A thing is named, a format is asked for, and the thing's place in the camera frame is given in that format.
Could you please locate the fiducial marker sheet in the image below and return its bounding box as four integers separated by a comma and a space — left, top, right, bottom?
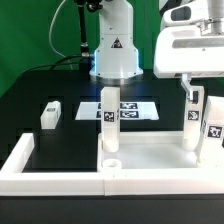
75, 102, 159, 120

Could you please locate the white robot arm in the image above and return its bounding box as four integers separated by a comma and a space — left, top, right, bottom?
90, 0, 224, 101

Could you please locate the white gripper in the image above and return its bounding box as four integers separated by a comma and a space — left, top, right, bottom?
154, 25, 224, 102

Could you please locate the white cable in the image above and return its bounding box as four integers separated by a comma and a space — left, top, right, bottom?
48, 0, 75, 71

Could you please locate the white desk top tray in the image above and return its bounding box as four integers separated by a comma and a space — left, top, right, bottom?
97, 131, 224, 176

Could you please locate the white U-shaped fence frame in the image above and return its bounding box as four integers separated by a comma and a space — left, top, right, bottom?
0, 133, 224, 196

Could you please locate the black cable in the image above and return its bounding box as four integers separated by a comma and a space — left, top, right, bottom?
13, 54, 92, 84

